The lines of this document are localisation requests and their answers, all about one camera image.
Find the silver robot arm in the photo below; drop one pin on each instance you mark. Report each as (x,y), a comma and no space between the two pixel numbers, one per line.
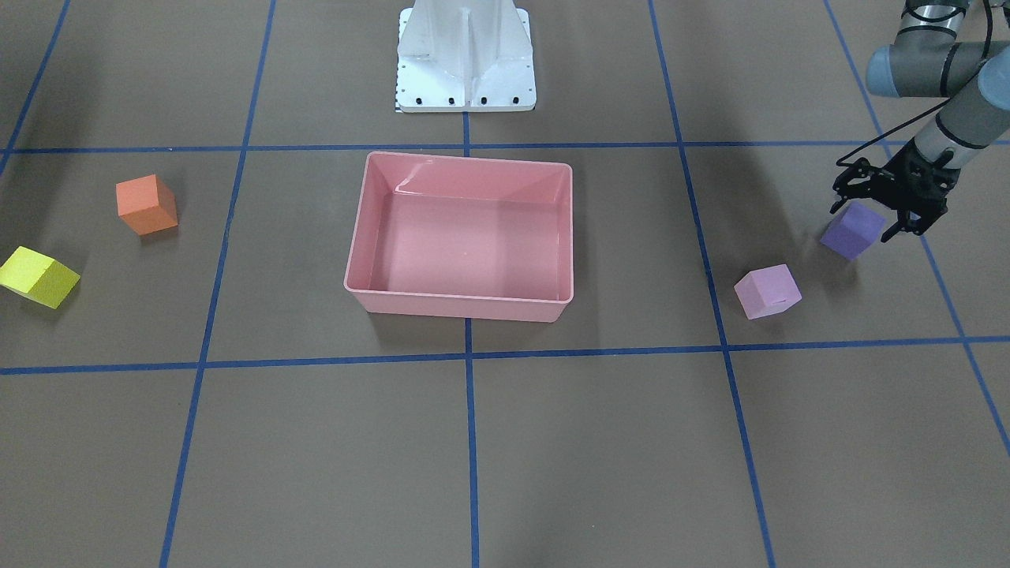
(969,81)

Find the orange foam block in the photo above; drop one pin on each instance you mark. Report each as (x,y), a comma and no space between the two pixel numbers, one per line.
(146,205)

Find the purple foam block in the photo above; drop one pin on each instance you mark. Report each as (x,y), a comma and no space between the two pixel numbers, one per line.
(853,231)

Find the pink plastic bin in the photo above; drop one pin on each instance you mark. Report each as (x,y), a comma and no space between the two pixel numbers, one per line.
(463,237)

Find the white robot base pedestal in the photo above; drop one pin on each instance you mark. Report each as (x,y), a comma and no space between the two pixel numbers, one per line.
(465,56)

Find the pink foam block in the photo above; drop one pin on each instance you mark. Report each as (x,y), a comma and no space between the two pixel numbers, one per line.
(767,291)

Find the yellow foam block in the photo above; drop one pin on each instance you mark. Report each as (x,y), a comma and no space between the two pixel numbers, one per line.
(38,277)

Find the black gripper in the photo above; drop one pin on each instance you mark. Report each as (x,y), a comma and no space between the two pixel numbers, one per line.
(918,175)

